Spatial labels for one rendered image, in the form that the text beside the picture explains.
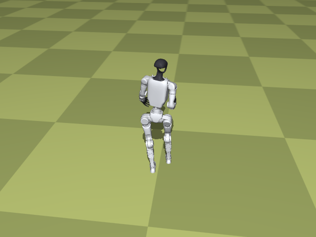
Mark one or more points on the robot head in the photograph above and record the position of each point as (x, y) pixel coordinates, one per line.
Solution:
(160, 63)

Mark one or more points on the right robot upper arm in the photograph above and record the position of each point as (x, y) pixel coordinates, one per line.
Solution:
(172, 93)

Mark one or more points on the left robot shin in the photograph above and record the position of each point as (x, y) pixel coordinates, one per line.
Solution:
(150, 153)

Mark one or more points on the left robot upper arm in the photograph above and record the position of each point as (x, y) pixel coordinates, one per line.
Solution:
(144, 82)

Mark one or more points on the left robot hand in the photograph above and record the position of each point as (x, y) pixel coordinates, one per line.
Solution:
(146, 100)

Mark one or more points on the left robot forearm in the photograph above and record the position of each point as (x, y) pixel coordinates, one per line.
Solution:
(141, 98)

